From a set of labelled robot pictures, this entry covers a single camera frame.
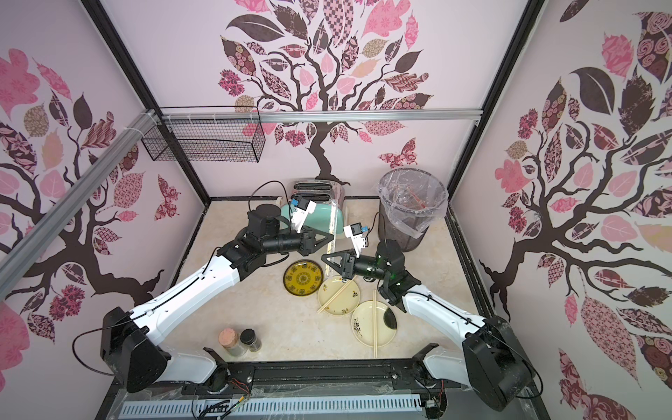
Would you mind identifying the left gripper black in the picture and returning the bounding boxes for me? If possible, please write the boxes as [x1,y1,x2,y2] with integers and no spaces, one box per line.
[264,224,335,256]

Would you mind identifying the chopsticks panda wrapper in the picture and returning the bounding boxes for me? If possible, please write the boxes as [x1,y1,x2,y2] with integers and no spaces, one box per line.
[316,279,352,313]

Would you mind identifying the chopsticks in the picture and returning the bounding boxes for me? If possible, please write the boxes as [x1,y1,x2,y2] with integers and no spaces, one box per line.
[325,206,338,279]
[371,289,378,359]

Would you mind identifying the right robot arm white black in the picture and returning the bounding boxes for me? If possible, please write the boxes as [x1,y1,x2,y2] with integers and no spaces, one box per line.
[321,240,538,411]

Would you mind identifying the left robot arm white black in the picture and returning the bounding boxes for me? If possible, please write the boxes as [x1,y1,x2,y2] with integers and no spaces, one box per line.
[101,204,334,393]

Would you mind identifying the yellow patterned plate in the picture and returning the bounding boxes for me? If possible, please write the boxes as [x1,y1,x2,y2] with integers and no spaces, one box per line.
[283,260,324,297]

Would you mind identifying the cream plate with calligraphy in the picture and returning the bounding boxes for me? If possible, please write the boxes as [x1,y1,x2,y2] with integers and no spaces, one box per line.
[318,278,361,315]

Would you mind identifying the mint green toaster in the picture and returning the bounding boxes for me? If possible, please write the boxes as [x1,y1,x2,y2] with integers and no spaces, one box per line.
[290,178,346,236]

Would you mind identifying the cream plate with green patch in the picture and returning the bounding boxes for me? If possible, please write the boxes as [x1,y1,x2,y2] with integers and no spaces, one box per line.
[351,300,397,348]

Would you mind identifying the black mesh trash bin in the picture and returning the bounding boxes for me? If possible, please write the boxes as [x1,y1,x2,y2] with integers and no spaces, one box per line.
[376,167,450,253]

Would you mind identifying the clear plastic bin liner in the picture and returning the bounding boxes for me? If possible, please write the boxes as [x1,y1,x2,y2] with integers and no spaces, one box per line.
[376,167,451,240]

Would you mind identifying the black lid spice jar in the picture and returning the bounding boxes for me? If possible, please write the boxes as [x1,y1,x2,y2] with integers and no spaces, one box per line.
[240,328,262,352]

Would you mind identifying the pink lid spice jar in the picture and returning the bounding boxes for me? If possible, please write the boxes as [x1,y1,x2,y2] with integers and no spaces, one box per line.
[218,328,247,358]

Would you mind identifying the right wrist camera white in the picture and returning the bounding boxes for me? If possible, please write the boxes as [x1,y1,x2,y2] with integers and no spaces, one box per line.
[343,222,369,257]

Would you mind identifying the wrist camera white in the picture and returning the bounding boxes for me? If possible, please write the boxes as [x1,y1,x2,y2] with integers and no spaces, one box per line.
[343,222,369,257]
[289,196,317,234]

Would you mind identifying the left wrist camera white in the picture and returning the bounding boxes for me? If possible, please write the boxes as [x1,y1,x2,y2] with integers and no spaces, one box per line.
[289,196,317,234]

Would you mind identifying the aluminium frame bar rear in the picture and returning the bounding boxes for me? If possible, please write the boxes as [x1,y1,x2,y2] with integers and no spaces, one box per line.
[160,108,483,124]

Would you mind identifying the aluminium frame bar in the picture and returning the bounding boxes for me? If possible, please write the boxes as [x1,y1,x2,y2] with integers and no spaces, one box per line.
[1,110,159,299]
[160,108,483,124]

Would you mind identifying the black wire wall basket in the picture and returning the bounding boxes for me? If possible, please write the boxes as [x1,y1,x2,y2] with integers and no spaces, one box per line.
[142,105,266,163]

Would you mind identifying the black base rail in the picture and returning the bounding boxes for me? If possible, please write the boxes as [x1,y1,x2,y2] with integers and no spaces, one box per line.
[93,356,552,420]

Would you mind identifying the white slotted cable duct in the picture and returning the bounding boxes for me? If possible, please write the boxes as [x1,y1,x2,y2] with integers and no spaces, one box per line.
[115,395,424,419]

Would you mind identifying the aluminium frame bar left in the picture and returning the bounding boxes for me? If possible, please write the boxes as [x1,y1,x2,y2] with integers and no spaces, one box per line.
[1,110,159,299]

